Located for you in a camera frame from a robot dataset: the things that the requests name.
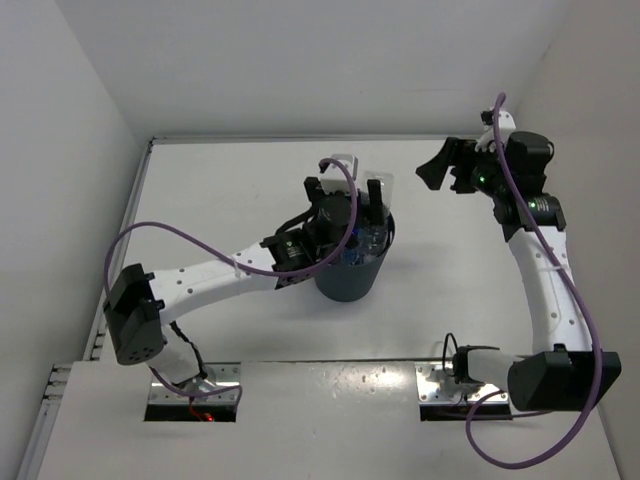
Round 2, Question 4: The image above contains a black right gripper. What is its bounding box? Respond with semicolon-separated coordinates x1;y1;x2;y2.
416;137;511;200

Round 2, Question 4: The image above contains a clear unlabelled plastic bottle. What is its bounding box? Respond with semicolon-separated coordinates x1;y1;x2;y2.
361;170;394;223

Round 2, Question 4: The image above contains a blue capped plastic bottle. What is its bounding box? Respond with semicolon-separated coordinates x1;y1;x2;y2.
340;249;364;267

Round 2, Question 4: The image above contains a clear bottle blue label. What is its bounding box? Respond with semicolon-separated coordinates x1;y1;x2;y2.
354;225;388;258

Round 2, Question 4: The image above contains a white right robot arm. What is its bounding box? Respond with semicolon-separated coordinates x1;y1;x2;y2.
416;132;622;412

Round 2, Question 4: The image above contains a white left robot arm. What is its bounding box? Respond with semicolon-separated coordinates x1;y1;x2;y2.
103;176;395;400

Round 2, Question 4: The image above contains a dark grey garbage bin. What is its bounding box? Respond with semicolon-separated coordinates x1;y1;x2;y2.
314;213;396;303

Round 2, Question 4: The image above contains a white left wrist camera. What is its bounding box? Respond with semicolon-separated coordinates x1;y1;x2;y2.
319;154;359;195

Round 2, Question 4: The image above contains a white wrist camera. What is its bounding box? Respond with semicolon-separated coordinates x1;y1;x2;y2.
475;108;516;153
319;154;359;195

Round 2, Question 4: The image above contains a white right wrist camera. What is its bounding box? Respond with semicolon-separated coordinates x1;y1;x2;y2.
475;108;516;153

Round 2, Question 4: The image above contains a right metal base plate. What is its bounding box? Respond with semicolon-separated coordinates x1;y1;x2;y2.
414;360;498;407

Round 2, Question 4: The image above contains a metal base plate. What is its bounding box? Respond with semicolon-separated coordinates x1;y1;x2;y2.
147;363;243;408
414;360;498;407

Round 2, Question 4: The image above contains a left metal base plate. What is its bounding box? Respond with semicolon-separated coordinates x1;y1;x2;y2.
147;363;243;408

